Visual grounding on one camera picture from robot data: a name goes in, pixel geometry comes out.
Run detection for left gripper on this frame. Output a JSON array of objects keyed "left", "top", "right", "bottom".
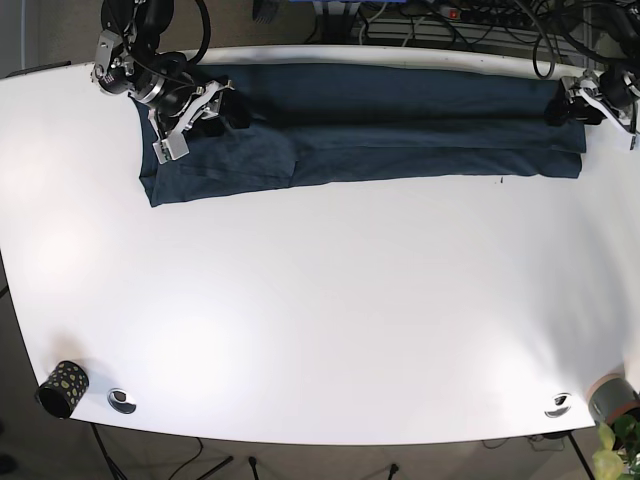
[{"left": 544, "top": 72, "right": 639, "bottom": 151}]

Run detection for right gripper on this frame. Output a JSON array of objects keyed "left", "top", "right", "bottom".
[{"left": 146, "top": 78, "right": 252, "bottom": 165}]

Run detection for dark blue T-shirt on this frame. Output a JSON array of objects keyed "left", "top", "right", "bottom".
[{"left": 138, "top": 63, "right": 586, "bottom": 206}]

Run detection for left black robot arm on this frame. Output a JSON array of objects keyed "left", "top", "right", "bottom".
[{"left": 536, "top": 1, "right": 639, "bottom": 151}]

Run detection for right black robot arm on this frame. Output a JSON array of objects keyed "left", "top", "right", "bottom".
[{"left": 91, "top": 1, "right": 251, "bottom": 164}]

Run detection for grey tape roll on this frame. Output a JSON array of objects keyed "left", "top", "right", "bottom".
[{"left": 587, "top": 374, "right": 639, "bottom": 427}]

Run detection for black gold-dotted cup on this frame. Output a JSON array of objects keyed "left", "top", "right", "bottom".
[{"left": 35, "top": 360, "right": 90, "bottom": 419}]

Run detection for green potted plant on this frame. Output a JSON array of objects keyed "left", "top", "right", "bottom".
[{"left": 592, "top": 414, "right": 639, "bottom": 480}]

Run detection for right table cable grommet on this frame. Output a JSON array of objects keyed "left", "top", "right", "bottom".
[{"left": 544, "top": 393, "right": 572, "bottom": 419}]

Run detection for table cable grommet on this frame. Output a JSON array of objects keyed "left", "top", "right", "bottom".
[
  {"left": 544, "top": 393, "right": 572, "bottom": 419},
  {"left": 107, "top": 389, "right": 137, "bottom": 415}
]

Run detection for left table cable grommet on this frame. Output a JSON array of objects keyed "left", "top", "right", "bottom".
[{"left": 107, "top": 389, "right": 137, "bottom": 415}]

